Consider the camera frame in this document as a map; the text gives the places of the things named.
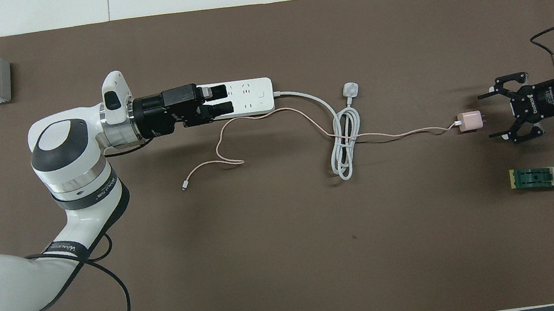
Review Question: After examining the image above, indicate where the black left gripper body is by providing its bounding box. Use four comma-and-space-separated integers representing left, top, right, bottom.
131, 83, 208, 141

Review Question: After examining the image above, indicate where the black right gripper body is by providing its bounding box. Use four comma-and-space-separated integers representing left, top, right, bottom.
510, 78, 554, 122

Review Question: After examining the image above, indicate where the pink charger plug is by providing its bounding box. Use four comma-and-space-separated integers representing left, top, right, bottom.
456, 109, 488, 134

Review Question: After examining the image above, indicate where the pink charging cable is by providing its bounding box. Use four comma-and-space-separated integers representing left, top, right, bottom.
174, 89, 465, 191

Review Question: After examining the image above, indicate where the white power strip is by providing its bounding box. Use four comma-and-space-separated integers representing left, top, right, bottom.
197, 76, 276, 122

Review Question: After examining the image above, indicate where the brown paper mat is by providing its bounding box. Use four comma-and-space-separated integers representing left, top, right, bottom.
0, 0, 554, 311

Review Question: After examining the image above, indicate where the green knife switch yellow base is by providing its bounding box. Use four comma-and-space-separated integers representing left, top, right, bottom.
509, 164, 554, 196

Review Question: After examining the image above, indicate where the white power cord with plug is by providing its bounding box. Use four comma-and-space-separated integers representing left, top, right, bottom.
272, 81, 370, 188

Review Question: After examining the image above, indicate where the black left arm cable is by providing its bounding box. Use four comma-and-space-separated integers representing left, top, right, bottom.
13, 136, 175, 311

